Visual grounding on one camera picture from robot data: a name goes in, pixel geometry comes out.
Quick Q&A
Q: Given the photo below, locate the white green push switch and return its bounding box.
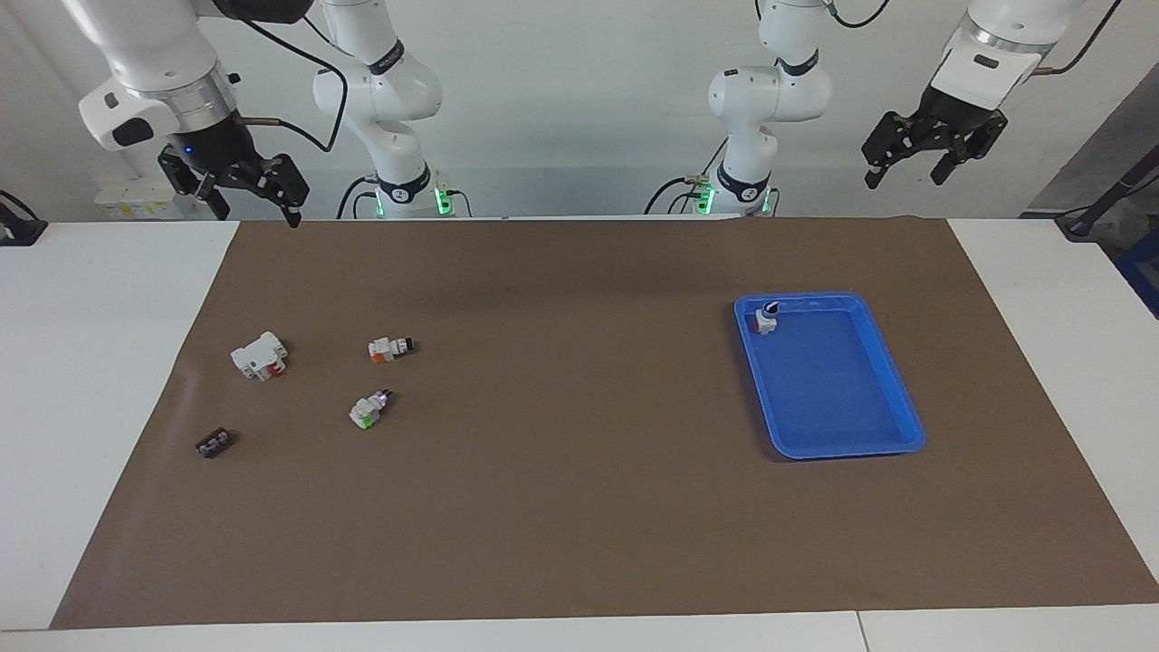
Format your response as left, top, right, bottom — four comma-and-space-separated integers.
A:
349, 389, 393, 430

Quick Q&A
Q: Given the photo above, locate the black right base cable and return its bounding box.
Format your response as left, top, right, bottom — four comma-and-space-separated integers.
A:
337, 175, 379, 220

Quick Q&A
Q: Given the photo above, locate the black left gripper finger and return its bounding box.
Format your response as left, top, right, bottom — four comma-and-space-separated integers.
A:
860, 110, 920, 191
930, 109, 1009, 187

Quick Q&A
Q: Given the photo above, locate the blue crate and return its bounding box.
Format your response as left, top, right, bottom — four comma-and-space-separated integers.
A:
1116, 231, 1159, 320

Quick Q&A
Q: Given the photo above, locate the brown table mat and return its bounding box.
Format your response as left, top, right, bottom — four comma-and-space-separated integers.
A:
50, 217, 1159, 630

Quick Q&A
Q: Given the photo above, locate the black base cable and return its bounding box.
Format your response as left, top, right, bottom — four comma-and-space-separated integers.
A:
337, 175, 379, 220
645, 136, 730, 216

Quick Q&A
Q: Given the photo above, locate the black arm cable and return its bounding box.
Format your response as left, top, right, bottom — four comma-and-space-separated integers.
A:
1032, 0, 1125, 76
235, 16, 350, 153

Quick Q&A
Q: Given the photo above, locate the black clamp mount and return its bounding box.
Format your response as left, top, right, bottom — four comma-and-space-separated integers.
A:
0, 190, 48, 247

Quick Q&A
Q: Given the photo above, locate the white red circuit breaker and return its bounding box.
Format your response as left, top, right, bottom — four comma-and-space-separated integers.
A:
230, 331, 290, 382

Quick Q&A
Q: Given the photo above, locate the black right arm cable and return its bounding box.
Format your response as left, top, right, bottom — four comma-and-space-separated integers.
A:
235, 16, 350, 153

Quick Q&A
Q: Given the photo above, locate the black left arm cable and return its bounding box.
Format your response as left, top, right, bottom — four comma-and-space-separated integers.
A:
1032, 0, 1125, 76

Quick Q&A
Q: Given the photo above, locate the black left base cable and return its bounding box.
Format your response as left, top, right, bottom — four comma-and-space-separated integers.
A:
645, 136, 730, 216

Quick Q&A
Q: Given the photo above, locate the blue plastic tray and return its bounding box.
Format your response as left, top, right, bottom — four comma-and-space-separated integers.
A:
733, 291, 927, 461

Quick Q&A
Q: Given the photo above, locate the black stand with pole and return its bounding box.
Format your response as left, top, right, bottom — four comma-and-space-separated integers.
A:
1055, 149, 1159, 241

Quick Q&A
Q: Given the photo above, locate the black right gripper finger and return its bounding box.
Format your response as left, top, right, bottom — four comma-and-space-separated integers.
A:
158, 149, 232, 221
237, 154, 311, 229

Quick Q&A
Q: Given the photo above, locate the white cardboard box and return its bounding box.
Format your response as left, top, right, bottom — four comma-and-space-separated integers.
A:
93, 175, 196, 220

